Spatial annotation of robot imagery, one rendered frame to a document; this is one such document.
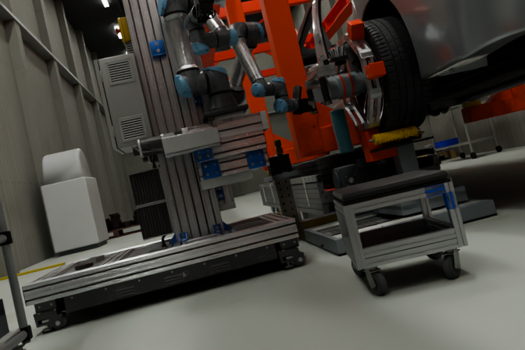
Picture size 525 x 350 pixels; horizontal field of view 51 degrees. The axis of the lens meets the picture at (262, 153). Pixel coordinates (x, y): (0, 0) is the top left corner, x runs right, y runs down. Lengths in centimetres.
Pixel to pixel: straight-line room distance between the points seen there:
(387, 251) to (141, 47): 176
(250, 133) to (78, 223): 663
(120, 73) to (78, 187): 629
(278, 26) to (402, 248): 215
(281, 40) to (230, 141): 109
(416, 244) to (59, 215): 780
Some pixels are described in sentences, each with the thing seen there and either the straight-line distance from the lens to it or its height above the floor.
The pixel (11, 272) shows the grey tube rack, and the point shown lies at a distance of 201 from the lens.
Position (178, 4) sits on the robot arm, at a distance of 281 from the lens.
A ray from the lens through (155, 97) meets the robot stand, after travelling 291.
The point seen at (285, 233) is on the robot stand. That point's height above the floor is 17.
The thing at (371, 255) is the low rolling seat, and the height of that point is 13.
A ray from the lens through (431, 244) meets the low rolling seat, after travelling 180.
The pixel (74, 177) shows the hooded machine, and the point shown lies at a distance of 917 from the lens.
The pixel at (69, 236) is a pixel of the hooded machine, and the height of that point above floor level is 28.
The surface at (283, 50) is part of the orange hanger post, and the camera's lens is 357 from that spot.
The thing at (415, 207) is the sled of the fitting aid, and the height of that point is 12.
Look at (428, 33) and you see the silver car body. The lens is 271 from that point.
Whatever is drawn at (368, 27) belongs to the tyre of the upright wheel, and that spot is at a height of 110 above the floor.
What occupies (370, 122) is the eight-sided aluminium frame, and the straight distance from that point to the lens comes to 301.
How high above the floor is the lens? 44
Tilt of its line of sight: 3 degrees up
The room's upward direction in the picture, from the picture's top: 13 degrees counter-clockwise
